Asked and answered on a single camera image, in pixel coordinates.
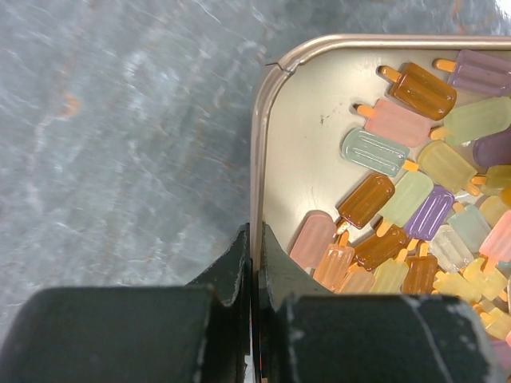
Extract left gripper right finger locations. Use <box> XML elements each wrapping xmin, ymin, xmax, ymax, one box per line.
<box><xmin>257</xmin><ymin>224</ymin><xmax>510</xmax><ymax>382</ymax></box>

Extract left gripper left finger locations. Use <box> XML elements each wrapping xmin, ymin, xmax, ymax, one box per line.
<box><xmin>1</xmin><ymin>225</ymin><xmax>251</xmax><ymax>382</ymax></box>

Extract brown tin of popsicle candies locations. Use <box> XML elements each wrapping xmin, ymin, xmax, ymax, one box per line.
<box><xmin>250</xmin><ymin>35</ymin><xmax>510</xmax><ymax>382</ymax></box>

